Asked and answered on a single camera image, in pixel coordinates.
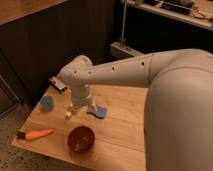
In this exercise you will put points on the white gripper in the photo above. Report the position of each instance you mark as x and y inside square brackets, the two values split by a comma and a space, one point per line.
[81, 96]

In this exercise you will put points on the orange carrot-like pepper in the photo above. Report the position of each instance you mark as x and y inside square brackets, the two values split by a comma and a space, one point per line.
[33, 135]

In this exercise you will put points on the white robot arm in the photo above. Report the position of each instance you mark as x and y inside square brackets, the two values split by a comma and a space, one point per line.
[178, 112]

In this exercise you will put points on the blue sponge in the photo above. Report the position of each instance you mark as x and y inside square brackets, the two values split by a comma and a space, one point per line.
[100, 112]

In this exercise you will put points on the red-brown bowl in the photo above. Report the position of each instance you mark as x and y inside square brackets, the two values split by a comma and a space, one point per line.
[81, 139]

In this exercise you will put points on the blue cup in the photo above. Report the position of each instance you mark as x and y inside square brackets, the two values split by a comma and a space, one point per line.
[47, 103]

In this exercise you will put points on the wooden cabinet counter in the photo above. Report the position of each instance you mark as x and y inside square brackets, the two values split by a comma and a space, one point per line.
[34, 48]

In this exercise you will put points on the metal shelf rack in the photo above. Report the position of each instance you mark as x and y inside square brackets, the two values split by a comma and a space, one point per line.
[145, 26]

